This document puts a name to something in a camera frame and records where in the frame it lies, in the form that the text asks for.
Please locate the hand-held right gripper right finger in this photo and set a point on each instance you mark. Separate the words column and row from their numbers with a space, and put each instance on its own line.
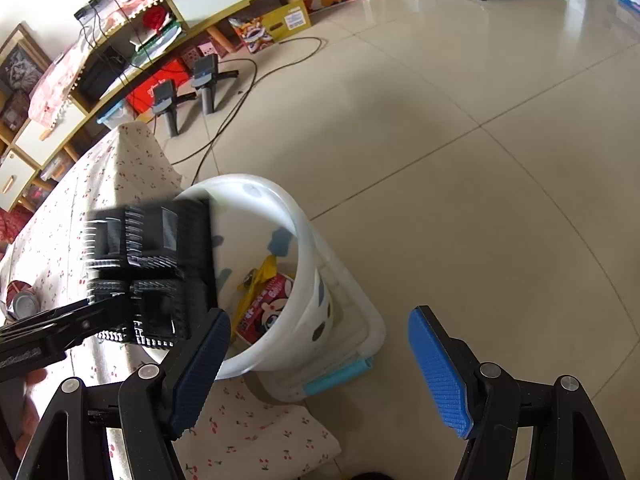
column 440, row 375

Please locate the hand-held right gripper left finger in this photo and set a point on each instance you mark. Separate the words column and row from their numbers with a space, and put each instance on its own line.
column 200, row 375

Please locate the red cartoon snack packet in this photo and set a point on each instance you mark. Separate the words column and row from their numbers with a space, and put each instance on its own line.
column 262, row 310

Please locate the yellow wrapper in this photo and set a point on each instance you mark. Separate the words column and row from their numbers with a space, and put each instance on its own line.
column 257, row 282

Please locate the white plastic bucket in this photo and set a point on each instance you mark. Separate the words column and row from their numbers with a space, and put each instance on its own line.
column 300, row 240

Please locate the red drink can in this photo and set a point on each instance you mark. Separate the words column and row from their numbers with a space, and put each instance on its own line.
column 20, row 302

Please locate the person's left hand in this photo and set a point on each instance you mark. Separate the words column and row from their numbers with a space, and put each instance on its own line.
column 27, row 422

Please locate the cherry print tablecloth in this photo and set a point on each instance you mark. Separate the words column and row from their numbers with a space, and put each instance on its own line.
column 125, row 170

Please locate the clear bin with blue lid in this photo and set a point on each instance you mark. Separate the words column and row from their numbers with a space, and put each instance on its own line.
column 116, row 116

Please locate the long white TV cabinet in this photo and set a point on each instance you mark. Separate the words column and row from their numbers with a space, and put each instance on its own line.
column 100, row 105

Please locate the black set-top box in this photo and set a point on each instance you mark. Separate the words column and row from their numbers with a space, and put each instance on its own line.
column 102, row 75

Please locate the pink lace cloth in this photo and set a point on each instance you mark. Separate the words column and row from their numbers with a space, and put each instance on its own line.
column 57, row 82

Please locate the wooden framed picture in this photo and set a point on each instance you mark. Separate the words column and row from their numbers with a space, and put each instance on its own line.
column 22, row 60

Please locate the yellow cardboard carton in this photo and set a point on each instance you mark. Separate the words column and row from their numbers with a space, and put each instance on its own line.
column 285, row 17

